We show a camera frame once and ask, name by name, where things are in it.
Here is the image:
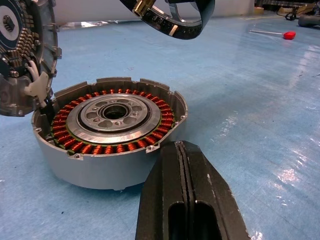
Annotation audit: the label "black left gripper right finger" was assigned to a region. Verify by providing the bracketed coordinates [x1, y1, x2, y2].
[178, 139, 252, 240]

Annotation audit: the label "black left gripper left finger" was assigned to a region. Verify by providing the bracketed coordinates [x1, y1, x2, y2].
[135, 141, 195, 240]

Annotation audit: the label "grey motor housing copper windings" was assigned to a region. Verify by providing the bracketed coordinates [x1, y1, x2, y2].
[31, 76, 189, 191]

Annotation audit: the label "black spoked rotor ring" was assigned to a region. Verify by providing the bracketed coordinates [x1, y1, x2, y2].
[119, 0, 216, 40]

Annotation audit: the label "round grey motor lid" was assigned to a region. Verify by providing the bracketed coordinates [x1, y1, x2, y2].
[0, 0, 63, 118]

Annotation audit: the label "blue plastic table cover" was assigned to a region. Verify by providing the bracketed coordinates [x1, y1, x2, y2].
[0, 9, 320, 240]

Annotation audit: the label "red T-handle hex key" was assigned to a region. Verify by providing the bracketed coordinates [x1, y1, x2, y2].
[248, 29, 297, 41]

